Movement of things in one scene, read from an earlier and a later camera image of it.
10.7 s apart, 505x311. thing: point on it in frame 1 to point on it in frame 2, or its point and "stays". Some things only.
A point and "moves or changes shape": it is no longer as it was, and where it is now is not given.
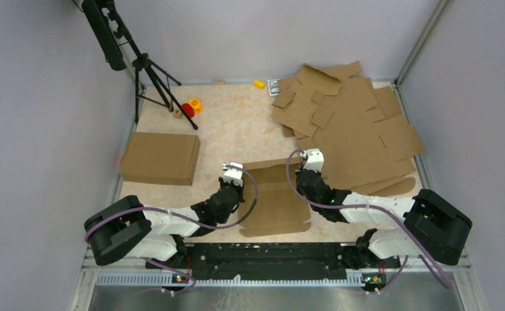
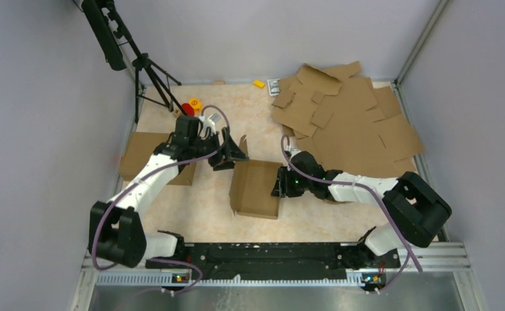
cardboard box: [278, 212] moves or changes shape
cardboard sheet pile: [366, 140] stays
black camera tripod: [111, 33] stays
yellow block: [258, 83] stays
